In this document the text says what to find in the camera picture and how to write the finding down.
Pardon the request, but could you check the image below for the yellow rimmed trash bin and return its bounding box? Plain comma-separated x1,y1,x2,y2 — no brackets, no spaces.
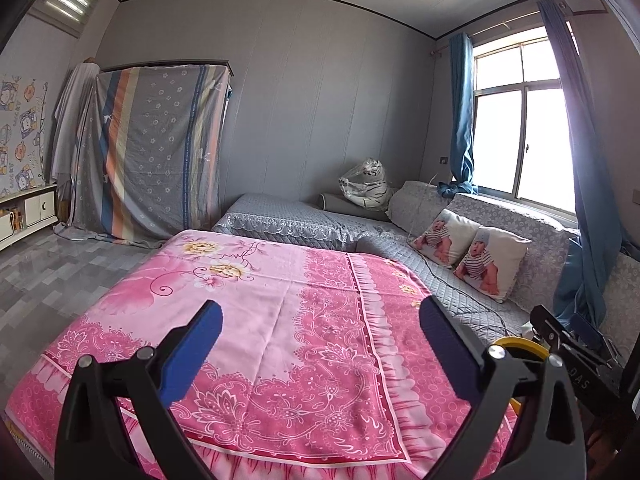
488,337,549,416

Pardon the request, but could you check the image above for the blue curtain right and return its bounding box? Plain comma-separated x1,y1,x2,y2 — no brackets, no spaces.
538,0,639,328

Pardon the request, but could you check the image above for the blue curtain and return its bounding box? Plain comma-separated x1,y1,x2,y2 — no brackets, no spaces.
538,0,639,328
437,32,477,198

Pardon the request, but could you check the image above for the baby print pillow near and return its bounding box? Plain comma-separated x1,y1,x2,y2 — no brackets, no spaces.
454,226,532,302

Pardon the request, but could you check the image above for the baby print pillow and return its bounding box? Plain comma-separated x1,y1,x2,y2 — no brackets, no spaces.
454,226,532,302
410,209,480,269

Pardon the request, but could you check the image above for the baby print pillow far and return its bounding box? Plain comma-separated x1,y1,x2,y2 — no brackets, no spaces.
410,209,480,269

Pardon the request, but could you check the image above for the pink floral table cloth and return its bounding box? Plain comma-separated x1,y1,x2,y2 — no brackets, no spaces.
3,228,522,480

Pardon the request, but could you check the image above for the white low cabinet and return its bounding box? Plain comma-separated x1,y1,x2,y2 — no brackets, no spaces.
0,184,58,252

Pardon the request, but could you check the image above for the grey quilted sofa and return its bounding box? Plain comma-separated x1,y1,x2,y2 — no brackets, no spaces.
211,180,640,361

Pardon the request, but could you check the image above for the white tiger plush toy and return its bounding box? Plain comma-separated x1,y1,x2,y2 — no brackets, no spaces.
338,157,393,211

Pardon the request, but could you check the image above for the window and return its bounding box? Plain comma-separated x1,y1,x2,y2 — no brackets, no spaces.
473,26,575,217

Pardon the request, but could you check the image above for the grey rolled cushion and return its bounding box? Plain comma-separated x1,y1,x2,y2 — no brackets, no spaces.
318,193,388,221

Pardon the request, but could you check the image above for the striped grey cloth cover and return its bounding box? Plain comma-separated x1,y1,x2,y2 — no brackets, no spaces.
58,64,232,247

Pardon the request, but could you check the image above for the blue curtain left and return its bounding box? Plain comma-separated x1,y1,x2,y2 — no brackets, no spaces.
437,32,477,198

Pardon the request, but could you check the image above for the white hanging cloth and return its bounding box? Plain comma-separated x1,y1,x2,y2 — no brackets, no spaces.
50,58,100,188

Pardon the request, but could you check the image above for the cartoon wall poster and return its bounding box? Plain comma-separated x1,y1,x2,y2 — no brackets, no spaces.
0,74,48,197

